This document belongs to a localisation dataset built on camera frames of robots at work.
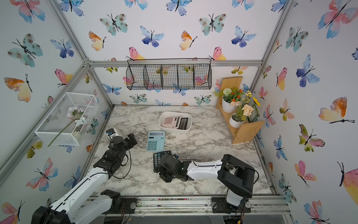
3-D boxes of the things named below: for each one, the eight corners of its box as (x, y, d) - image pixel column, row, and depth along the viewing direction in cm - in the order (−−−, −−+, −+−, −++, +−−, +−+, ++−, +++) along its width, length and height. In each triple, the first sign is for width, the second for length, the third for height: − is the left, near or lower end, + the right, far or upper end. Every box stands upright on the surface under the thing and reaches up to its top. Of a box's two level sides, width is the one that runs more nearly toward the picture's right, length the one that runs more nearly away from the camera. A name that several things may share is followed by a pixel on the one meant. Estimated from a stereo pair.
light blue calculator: (146, 151, 96) (144, 148, 93) (149, 133, 105) (148, 130, 103) (163, 151, 96) (163, 148, 93) (165, 133, 105) (165, 130, 103)
